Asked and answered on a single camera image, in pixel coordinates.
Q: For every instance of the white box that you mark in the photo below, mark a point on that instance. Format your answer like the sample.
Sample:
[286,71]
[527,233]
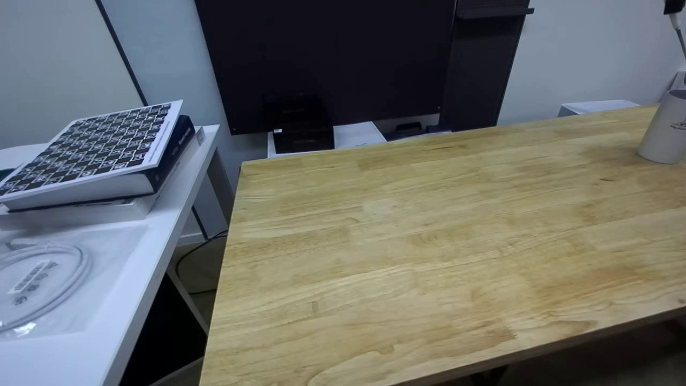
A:
[597,108]

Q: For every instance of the large black monitor screen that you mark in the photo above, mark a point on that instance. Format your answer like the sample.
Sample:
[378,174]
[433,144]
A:
[322,56]

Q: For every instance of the checkered calibration board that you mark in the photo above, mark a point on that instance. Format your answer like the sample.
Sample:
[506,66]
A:
[93,153]

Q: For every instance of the dark tall cabinet panel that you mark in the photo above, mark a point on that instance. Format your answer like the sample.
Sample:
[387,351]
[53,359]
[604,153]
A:
[484,66]

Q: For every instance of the black monitor stand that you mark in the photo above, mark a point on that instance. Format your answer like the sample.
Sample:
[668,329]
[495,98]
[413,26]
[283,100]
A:
[303,125]

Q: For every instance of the white low shelf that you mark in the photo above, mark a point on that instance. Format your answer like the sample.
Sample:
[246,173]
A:
[356,133]

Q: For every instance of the white ceramic mug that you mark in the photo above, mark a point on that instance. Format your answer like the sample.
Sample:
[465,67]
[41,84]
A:
[665,132]

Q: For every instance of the white side table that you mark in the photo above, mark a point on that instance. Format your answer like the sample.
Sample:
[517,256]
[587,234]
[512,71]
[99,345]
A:
[114,286]

